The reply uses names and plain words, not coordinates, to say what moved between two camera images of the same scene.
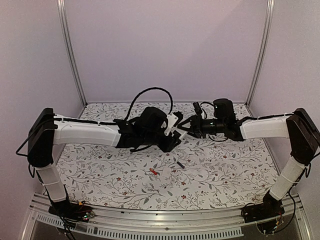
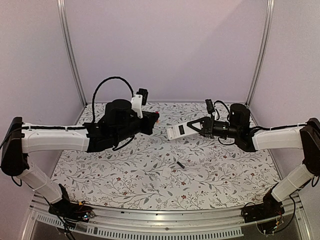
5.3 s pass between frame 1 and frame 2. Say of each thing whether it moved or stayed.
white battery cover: stayed
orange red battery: moved
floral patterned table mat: stayed
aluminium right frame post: stayed
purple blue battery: stayed
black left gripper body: moved
